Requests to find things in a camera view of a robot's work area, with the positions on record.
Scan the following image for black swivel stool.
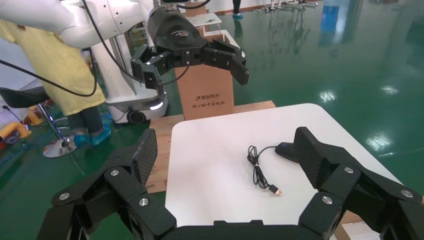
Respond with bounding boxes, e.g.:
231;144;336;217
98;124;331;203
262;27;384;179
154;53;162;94
0;86;79;159

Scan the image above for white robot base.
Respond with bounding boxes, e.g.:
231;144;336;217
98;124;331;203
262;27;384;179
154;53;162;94
90;33;169;125

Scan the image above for person in yellow coat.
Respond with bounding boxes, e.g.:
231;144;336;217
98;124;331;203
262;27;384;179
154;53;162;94
0;18;113;147

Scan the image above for yellow pipe guard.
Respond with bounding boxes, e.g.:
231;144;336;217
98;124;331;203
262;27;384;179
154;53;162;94
0;121;33;147

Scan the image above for small white table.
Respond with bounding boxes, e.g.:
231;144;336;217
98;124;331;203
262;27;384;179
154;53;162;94
186;12;223;29

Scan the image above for cardboard box with white label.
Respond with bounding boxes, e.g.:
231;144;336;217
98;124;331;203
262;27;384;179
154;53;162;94
332;210;382;240

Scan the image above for silver metal frame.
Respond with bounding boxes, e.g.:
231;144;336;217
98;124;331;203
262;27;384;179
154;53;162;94
255;0;320;13

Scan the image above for black wired computer mouse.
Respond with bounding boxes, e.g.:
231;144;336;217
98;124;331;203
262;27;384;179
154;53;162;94
246;142;300;198

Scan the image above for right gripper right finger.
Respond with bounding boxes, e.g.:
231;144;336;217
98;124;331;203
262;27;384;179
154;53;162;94
293;126;424;240

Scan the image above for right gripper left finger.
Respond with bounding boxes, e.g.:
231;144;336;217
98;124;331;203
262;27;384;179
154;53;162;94
36;128;176;240

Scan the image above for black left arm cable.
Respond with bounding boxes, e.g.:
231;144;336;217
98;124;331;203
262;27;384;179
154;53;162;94
0;0;213;99

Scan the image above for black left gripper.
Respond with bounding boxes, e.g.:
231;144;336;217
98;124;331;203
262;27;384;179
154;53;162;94
130;5;250;98

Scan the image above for person with blue shoes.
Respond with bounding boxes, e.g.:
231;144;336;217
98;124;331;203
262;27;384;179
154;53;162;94
231;0;245;20

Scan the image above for tall printed cardboard box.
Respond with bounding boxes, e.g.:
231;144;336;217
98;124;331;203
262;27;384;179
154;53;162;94
173;33;235;121

